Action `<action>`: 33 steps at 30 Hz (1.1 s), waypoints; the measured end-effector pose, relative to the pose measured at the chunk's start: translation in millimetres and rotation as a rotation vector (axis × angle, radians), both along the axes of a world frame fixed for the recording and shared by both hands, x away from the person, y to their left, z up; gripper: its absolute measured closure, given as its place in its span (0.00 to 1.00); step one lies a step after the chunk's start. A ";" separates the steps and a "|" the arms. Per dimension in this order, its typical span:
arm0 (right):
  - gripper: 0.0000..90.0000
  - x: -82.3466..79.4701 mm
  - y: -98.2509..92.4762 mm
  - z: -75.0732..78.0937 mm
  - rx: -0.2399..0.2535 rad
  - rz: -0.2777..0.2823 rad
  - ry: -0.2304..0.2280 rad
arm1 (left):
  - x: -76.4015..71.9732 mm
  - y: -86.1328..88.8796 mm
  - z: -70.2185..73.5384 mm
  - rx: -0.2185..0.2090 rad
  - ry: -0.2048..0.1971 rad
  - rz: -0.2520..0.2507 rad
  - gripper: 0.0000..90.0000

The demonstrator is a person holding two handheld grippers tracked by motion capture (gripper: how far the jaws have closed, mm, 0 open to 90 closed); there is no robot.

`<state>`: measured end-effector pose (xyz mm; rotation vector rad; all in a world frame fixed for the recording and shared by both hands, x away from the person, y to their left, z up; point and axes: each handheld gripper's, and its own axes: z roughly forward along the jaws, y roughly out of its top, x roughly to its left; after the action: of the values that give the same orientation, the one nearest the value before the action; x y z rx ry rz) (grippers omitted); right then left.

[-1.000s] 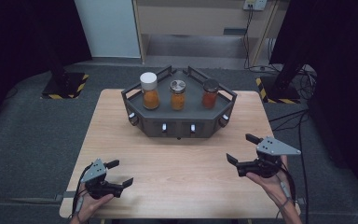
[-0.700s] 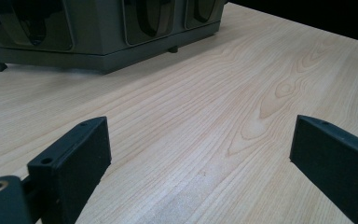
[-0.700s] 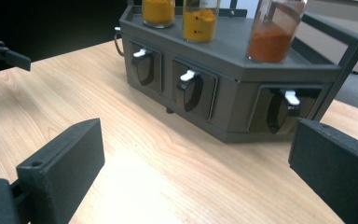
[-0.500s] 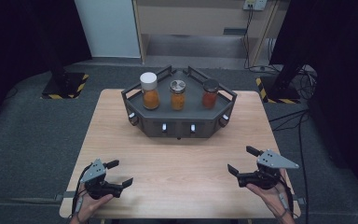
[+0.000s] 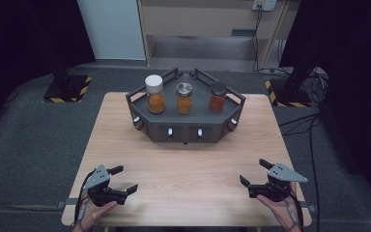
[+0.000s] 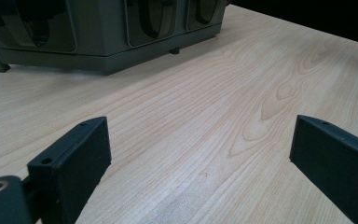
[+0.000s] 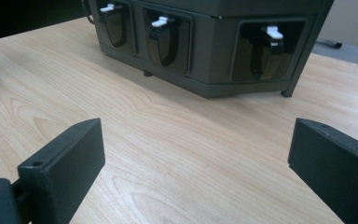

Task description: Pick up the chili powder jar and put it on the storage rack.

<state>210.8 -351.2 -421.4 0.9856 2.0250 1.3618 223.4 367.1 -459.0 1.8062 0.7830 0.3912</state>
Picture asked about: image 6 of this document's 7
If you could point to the dark grey corner rack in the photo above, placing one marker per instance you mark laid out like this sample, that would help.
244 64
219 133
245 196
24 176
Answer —
102 31

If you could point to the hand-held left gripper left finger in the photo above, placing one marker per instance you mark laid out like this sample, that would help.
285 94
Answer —
71 168

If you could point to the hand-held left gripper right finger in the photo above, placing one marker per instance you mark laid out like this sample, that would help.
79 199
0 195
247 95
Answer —
338 165

